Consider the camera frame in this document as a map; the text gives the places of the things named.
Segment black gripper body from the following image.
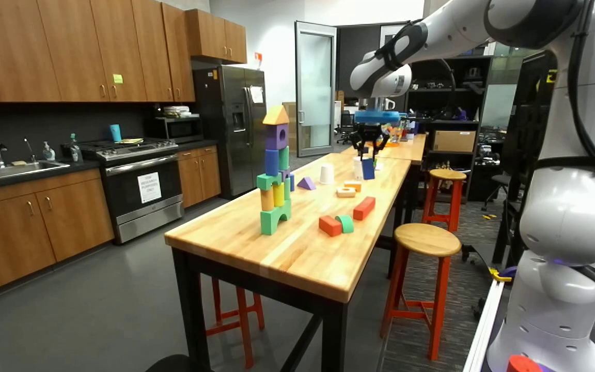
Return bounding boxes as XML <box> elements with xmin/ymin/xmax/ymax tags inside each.
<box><xmin>355</xmin><ymin>125</ymin><xmax>388</xmax><ymax>144</ymax></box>

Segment blue foam cube block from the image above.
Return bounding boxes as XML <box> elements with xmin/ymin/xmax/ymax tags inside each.
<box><xmin>359</xmin><ymin>157</ymin><xmax>379</xmax><ymax>181</ymax></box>

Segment white robot base platform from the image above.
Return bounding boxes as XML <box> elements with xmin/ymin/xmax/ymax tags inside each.
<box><xmin>461</xmin><ymin>276</ymin><xmax>509</xmax><ymax>372</ymax></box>

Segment long orange-red foam block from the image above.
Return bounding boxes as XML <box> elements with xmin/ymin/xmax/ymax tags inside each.
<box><xmin>351</xmin><ymin>194</ymin><xmax>379</xmax><ymax>223</ymax></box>

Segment short orange-red foam block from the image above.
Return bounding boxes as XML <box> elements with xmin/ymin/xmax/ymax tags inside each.
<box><xmin>318</xmin><ymin>212</ymin><xmax>346</xmax><ymax>237</ymax></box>

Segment purple block with hole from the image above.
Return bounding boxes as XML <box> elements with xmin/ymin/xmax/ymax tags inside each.
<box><xmin>264</xmin><ymin>122</ymin><xmax>292</xmax><ymax>151</ymax></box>

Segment blue upright foam block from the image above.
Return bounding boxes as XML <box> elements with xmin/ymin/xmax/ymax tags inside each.
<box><xmin>264</xmin><ymin>144</ymin><xmax>283</xmax><ymax>175</ymax></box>

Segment yellow triangular roof block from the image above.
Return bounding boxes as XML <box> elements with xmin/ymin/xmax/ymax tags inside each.
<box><xmin>263</xmin><ymin>104</ymin><xmax>294</xmax><ymax>129</ymax></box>

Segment green flat foam block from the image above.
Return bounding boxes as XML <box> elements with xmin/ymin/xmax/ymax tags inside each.
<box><xmin>256</xmin><ymin>172</ymin><xmax>283</xmax><ymax>192</ymax></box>

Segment orange pillar foam block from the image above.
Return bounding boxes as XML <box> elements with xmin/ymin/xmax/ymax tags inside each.
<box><xmin>261</xmin><ymin>184</ymin><xmax>278</xmax><ymax>210</ymax></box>

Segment clear bin of toy blocks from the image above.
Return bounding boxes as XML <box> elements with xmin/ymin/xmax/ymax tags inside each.
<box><xmin>387</xmin><ymin>122</ymin><xmax>411</xmax><ymax>148</ymax></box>

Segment wooden stool orange legs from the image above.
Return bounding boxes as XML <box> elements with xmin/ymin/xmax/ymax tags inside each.
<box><xmin>420</xmin><ymin>168</ymin><xmax>470</xmax><ymax>236</ymax></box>
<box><xmin>204</xmin><ymin>274</ymin><xmax>266</xmax><ymax>370</ymax></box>
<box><xmin>379</xmin><ymin>222</ymin><xmax>462</xmax><ymax>364</ymax></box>

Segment glass door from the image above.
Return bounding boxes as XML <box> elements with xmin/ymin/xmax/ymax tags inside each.
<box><xmin>294</xmin><ymin>18</ymin><xmax>342</xmax><ymax>159</ymax></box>

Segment brown cardboard box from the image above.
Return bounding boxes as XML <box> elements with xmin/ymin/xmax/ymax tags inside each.
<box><xmin>433</xmin><ymin>130</ymin><xmax>479</xmax><ymax>157</ymax></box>

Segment black shelving unit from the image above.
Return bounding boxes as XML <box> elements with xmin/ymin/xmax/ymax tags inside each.
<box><xmin>407</xmin><ymin>53</ymin><xmax>493</xmax><ymax>203</ymax></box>

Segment stainless steel refrigerator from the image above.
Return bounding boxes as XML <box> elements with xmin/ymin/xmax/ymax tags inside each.
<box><xmin>193</xmin><ymin>61</ymin><xmax>268</xmax><ymax>200</ymax></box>

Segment black equipment cart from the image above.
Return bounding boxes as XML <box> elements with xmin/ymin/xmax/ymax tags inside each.
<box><xmin>492</xmin><ymin>48</ymin><xmax>563</xmax><ymax>271</ymax></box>

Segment narrow wooden base cabinet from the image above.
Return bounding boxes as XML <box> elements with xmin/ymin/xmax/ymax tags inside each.
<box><xmin>176</xmin><ymin>143</ymin><xmax>224</xmax><ymax>210</ymax></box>

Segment yellow clamp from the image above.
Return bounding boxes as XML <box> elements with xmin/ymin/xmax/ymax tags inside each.
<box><xmin>487</xmin><ymin>264</ymin><xmax>521</xmax><ymax>286</ymax></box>

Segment white dishes stack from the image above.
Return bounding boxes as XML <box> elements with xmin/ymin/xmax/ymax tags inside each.
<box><xmin>159</xmin><ymin>104</ymin><xmax>197</xmax><ymax>119</ymax></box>

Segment black microwave oven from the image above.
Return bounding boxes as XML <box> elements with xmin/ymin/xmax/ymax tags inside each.
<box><xmin>147</xmin><ymin>111</ymin><xmax>204</xmax><ymax>143</ymax></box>

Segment white printed notice sheet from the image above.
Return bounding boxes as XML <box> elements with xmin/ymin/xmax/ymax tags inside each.
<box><xmin>136</xmin><ymin>170</ymin><xmax>166</xmax><ymax>205</ymax></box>

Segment stainless steel stove oven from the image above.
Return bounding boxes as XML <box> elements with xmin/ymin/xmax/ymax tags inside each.
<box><xmin>80</xmin><ymin>138</ymin><xmax>187</xmax><ymax>246</ymax></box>

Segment small red object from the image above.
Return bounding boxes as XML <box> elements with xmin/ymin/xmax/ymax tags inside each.
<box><xmin>507</xmin><ymin>354</ymin><xmax>546</xmax><ymax>372</ymax></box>

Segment clear countertop bottle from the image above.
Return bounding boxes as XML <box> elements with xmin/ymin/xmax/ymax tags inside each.
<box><xmin>68</xmin><ymin>130</ymin><xmax>83</xmax><ymax>165</ymax></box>

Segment dark kitchen countertop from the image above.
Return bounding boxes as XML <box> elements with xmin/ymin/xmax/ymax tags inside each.
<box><xmin>0</xmin><ymin>157</ymin><xmax>101</xmax><ymax>194</ymax></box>

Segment wide wooden base cabinet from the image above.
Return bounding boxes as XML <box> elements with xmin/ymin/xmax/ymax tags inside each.
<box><xmin>0</xmin><ymin>168</ymin><xmax>115</xmax><ymax>300</ymax></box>

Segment wooden table black frame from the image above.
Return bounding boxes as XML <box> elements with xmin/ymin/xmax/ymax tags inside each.
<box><xmin>164</xmin><ymin>146</ymin><xmax>414</xmax><ymax>372</ymax></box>

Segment small wooden wall cabinet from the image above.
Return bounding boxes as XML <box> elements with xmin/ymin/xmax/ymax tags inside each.
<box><xmin>184</xmin><ymin>6</ymin><xmax>250</xmax><ymax>66</ymax></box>

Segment long wooden wall cabinets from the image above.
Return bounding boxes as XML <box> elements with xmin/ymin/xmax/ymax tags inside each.
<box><xmin>0</xmin><ymin>0</ymin><xmax>197</xmax><ymax>104</ymax></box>

